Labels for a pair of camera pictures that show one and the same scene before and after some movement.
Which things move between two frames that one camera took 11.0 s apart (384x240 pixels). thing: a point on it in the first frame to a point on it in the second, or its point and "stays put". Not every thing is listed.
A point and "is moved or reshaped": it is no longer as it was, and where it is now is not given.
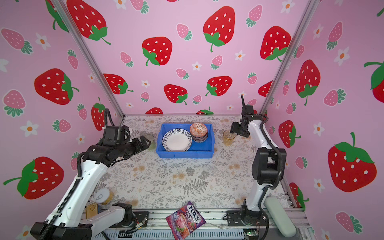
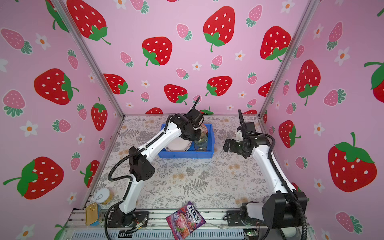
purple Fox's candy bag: [184, 221] stays put
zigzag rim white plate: [177, 140] stays put
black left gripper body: [127, 151] to [194, 135]
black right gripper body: [237, 127] to [237, 147]
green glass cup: [151, 138] is moved or reshaped
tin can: [104, 197] stays put
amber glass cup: [228, 137] to [203, 128]
